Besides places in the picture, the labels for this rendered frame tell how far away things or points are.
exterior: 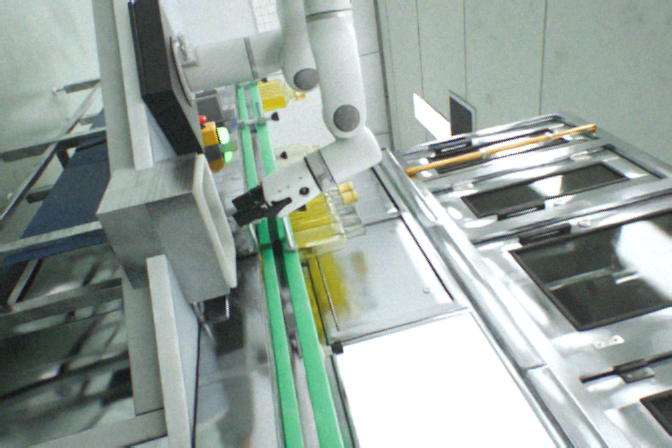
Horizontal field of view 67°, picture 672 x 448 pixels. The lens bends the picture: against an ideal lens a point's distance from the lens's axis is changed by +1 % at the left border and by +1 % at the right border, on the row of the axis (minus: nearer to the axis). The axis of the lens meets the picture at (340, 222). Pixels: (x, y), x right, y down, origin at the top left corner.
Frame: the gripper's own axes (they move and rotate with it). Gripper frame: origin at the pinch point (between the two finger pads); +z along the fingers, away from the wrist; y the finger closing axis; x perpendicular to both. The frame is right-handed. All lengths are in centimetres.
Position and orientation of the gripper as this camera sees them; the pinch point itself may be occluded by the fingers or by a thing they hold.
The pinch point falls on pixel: (243, 209)
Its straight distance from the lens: 99.5
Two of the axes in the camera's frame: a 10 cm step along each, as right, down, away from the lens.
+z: -8.9, 4.5, 0.6
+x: -4.0, -7.3, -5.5
